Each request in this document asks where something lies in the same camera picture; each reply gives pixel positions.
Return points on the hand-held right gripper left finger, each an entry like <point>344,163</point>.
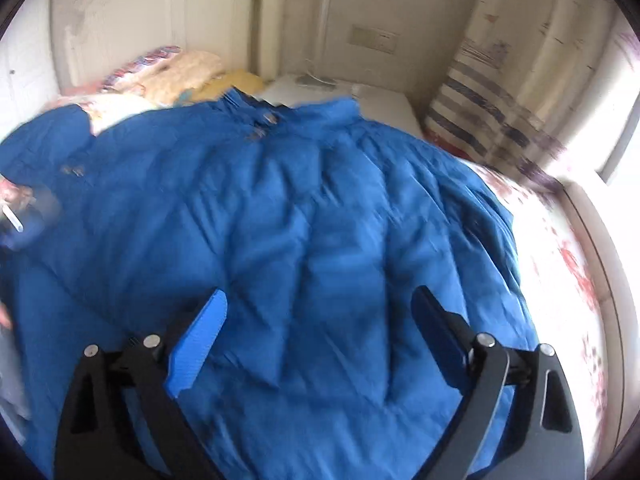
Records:
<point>197,345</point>

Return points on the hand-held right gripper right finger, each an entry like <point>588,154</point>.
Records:
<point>440,340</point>

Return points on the blue puffer jacket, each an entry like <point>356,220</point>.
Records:
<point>300,210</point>

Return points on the floral bedsheet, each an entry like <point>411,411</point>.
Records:
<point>550,260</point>

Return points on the pink blue striped pillow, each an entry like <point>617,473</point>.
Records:
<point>135,67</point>

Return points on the cream quilted pillow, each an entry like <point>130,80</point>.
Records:
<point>185,72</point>

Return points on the yellow pillow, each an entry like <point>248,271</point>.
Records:
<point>225,87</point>

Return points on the white wooden headboard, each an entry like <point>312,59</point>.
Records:
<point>150,10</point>

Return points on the white nightstand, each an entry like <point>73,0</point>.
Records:
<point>380,105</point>

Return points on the striped curtain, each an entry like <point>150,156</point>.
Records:
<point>480,100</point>

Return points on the wall socket plate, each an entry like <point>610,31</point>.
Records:
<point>373,39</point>

